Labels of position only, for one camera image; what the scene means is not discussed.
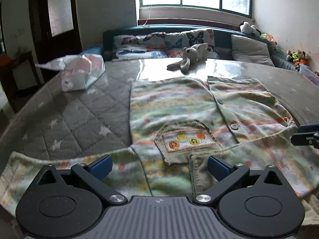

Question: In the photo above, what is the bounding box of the grey pillow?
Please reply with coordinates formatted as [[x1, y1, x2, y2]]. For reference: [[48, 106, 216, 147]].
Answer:
[[230, 34, 275, 67]]

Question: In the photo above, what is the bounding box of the clear plastic storage box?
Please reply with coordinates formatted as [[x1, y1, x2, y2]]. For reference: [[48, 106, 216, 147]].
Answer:
[[299, 63, 319, 86]]

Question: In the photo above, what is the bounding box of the dark wooden glass door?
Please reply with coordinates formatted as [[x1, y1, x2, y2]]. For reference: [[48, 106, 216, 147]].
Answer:
[[29, 0, 83, 61]]

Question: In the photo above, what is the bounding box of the white plastic bag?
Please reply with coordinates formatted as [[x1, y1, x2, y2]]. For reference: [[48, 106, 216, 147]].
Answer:
[[35, 54, 105, 92]]

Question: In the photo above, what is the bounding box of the panda plush toy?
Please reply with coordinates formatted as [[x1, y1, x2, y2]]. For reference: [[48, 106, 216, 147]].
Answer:
[[240, 21, 261, 36]]

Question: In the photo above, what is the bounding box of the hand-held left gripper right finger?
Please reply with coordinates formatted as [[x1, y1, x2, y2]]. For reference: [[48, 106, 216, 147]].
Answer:
[[193, 154, 292, 208]]

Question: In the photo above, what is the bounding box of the white rabbit plush toy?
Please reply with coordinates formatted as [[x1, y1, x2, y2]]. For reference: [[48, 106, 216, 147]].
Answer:
[[166, 43, 208, 74]]

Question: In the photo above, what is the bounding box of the dark wooden table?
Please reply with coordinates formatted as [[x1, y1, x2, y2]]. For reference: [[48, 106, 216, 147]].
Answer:
[[0, 51, 41, 93]]

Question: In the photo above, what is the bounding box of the patterned fleece jacket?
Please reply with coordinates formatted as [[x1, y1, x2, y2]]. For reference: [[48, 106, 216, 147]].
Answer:
[[0, 76, 319, 219]]

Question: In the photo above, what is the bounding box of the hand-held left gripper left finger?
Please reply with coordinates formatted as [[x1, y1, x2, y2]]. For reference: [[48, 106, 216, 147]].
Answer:
[[29, 154, 127, 208]]

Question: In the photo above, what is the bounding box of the teal bed frame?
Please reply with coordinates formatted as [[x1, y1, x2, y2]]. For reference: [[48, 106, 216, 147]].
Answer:
[[103, 24, 319, 71]]

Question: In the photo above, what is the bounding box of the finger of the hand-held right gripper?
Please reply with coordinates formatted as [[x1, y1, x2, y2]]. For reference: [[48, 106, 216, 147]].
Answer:
[[290, 123, 319, 148]]

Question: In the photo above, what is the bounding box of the grey quilted star mattress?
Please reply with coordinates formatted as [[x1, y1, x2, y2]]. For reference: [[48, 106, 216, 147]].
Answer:
[[0, 57, 319, 229]]

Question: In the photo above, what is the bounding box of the pink green plush toy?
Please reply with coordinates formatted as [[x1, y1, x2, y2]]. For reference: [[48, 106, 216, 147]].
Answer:
[[260, 33, 277, 46]]

